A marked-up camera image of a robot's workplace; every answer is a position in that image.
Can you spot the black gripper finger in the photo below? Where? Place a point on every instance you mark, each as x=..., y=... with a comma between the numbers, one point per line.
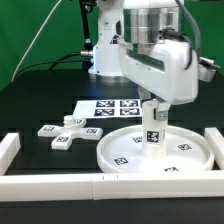
x=144, y=94
x=161, y=110

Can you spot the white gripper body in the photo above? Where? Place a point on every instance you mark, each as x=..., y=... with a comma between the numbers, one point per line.
x=169, y=69

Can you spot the white round table top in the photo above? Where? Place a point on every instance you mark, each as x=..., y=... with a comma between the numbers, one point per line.
x=121, y=151

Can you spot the white cross-shaped table base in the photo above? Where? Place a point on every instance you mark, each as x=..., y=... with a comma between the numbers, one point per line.
x=72, y=128

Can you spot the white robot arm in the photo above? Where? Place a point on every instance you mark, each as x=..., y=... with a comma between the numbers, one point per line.
x=139, y=40

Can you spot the white marker tag board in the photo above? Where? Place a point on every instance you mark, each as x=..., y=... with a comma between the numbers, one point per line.
x=108, y=108

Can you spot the white right fence bar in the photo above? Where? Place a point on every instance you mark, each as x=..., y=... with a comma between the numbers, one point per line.
x=216, y=141

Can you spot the white fence bar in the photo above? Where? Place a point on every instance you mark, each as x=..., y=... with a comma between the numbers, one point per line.
x=216, y=141
x=9, y=148
x=99, y=186

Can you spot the white front fence bar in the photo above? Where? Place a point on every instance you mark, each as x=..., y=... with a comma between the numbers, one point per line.
x=99, y=186

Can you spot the white left fence bar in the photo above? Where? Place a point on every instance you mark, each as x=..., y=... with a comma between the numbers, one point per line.
x=9, y=148

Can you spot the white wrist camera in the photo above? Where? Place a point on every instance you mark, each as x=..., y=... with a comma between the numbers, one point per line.
x=207, y=69

